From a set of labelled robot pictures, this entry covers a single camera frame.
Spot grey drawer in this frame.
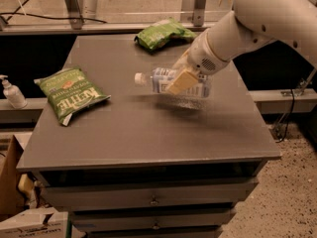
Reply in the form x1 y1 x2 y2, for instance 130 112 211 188
43 178 259 211
72 207 236 232

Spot metal bracket right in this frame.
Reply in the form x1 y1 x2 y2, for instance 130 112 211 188
192 0 206 27

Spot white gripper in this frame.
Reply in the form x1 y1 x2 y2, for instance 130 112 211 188
166 29 229 95

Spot blue plastic water bottle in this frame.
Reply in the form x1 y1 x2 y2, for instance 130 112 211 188
134 66 212 99

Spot metal bracket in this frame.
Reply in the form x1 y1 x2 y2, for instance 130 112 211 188
64 0 83 30
192 0 206 27

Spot grey drawer cabinet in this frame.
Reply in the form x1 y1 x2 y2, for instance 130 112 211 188
18 35 279 238

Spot middle grey drawer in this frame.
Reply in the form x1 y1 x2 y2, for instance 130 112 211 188
72 207 236 232

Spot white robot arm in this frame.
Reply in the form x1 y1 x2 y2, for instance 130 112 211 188
166 0 317 95

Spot white pump sanitizer bottle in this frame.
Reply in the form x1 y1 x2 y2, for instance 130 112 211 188
0 74 27 109

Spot white cardboard box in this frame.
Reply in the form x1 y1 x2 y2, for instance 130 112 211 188
0 207 69 238

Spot top grey drawer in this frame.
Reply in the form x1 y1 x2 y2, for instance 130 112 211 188
43 178 259 211

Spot green Kettle jalapeno chip bag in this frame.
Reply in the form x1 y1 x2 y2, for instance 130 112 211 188
34 66 110 126

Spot green snack bag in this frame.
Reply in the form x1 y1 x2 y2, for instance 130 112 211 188
134 18 196 52

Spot brown cardboard box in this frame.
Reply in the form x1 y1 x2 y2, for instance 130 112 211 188
0 136 25 218

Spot metal bracket left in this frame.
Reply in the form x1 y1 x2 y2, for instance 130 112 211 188
64 0 83 30

